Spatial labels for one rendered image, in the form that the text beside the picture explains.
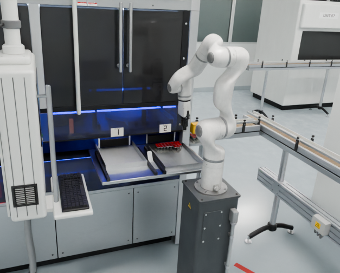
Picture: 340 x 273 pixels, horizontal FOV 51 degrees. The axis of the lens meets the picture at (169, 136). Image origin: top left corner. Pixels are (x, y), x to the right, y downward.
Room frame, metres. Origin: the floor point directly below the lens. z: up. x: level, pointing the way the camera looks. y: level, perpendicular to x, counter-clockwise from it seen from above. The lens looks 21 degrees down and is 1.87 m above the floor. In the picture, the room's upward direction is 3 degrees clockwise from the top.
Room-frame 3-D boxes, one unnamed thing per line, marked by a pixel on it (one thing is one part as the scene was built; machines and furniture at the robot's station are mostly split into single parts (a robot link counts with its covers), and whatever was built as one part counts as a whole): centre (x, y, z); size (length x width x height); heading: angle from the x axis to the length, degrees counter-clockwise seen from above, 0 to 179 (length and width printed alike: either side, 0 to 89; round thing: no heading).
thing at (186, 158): (2.15, -0.04, 0.90); 0.34 x 0.26 x 0.04; 22
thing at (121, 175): (2.13, 0.13, 0.87); 0.70 x 0.48 x 0.02; 112
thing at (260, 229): (2.56, -0.91, 0.07); 0.50 x 0.08 x 0.14; 112
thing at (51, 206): (1.76, 0.59, 0.79); 0.45 x 0.28 x 0.03; 20
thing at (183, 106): (2.13, -0.08, 1.25); 0.10 x 0.08 x 0.11; 23
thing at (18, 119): (1.72, 0.76, 1.19); 0.50 x 0.19 x 0.78; 20
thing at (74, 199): (1.78, 0.54, 0.82); 0.40 x 0.14 x 0.02; 20
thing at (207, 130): (1.81, -0.22, 1.16); 0.19 x 0.12 x 0.24; 121
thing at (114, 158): (2.13, 0.32, 0.90); 0.34 x 0.26 x 0.04; 22
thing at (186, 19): (2.38, -0.06, 1.40); 0.04 x 0.01 x 0.80; 112
